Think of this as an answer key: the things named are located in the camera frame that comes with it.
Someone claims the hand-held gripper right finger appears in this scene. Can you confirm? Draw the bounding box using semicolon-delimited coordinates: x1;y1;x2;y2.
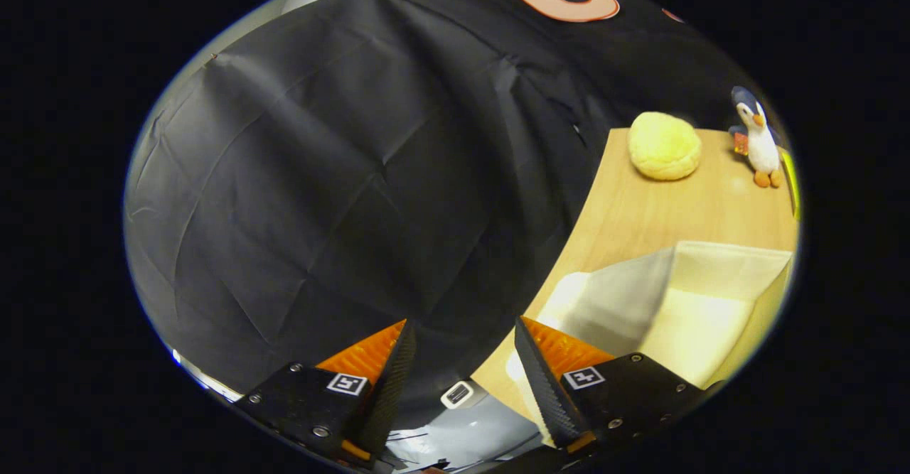
513;316;714;455

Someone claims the cream fabric storage box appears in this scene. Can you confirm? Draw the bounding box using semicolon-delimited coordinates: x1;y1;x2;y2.
540;241;796;391

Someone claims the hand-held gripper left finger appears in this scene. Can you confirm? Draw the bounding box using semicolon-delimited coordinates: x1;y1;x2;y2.
233;319;419;470

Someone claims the yellow round plush bun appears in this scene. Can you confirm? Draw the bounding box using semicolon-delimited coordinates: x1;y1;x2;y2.
627;111;703;181

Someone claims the blue white penguin plush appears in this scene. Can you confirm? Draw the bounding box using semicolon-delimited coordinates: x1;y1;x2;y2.
728;86;783;189

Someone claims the small white rectangular object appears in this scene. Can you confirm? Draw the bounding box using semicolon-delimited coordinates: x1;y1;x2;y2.
440;381;475;410

